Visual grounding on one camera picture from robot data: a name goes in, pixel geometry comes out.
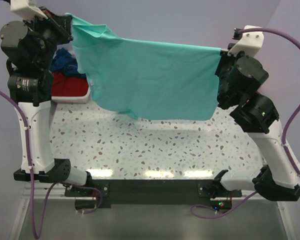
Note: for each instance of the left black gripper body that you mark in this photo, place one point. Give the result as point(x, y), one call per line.
point(50, 33)

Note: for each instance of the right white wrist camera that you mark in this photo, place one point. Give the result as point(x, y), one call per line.
point(250, 41)

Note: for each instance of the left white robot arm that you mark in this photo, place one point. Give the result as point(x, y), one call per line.
point(31, 97)

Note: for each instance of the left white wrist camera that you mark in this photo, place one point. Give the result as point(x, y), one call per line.
point(26, 9)

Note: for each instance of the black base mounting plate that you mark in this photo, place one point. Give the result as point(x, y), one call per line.
point(149, 192)

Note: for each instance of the navy blue t-shirt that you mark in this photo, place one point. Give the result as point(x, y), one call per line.
point(64, 62)

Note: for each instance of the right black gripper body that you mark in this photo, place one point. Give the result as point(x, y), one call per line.
point(225, 64)

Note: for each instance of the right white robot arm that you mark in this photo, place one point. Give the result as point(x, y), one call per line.
point(279, 178)

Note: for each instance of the teal t-shirt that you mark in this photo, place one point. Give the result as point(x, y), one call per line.
point(146, 79)

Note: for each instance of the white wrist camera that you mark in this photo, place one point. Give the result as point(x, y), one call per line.
point(26, 9)
point(250, 41)

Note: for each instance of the white plastic laundry basket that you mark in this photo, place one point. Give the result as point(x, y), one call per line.
point(72, 99)

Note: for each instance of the red t-shirt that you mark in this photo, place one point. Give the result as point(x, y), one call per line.
point(68, 86)

